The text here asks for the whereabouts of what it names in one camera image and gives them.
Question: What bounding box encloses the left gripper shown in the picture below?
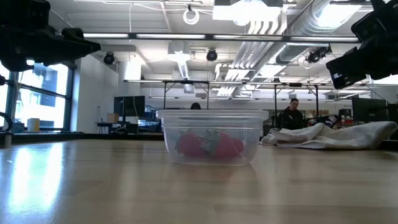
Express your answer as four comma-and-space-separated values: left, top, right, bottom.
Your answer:
0, 28, 102, 72

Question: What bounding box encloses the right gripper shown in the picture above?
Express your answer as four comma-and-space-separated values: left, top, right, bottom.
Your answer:
325, 0, 398, 90

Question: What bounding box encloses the red strawberry with leaf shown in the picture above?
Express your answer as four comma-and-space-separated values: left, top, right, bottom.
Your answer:
216, 131, 236, 158

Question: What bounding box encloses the red strawberry long stem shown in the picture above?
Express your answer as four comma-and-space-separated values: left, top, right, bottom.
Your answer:
175, 129, 206, 158

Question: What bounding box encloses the clear plastic tupperware container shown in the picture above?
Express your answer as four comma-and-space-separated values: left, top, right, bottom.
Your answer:
155, 108, 270, 166

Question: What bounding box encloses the black computer monitor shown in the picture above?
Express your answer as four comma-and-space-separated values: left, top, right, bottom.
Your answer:
351, 97, 389, 124
113, 95, 146, 118

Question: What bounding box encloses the large room window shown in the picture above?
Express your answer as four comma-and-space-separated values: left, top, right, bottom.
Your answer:
0, 60, 75, 133

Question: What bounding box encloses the white checked cloth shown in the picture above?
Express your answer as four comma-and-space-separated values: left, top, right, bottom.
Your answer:
260, 120, 398, 150

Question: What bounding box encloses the dark background desk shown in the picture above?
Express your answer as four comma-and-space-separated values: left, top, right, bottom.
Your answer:
96, 121, 162, 134

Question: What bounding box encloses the white cylindrical cup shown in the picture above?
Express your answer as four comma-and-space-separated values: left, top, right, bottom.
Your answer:
27, 117, 41, 133

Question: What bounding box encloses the black overhead rig beam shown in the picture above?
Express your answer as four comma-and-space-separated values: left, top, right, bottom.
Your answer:
82, 32, 361, 44

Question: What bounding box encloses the white ceiling light panel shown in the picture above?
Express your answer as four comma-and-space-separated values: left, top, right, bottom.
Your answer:
212, 0, 284, 23

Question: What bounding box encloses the black background rig frame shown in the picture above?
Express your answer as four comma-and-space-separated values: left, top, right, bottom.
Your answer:
272, 82, 320, 121
162, 80, 211, 110

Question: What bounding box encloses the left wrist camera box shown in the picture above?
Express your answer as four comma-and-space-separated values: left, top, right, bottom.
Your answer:
0, 0, 52, 30

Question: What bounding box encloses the black aluminium table frame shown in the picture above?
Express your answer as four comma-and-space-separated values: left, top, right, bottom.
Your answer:
0, 132, 398, 151

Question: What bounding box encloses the black curved cable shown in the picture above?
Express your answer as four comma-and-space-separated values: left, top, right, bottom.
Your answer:
0, 111, 15, 131

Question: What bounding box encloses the white coiled cable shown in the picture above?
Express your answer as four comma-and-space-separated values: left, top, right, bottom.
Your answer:
182, 8, 200, 26

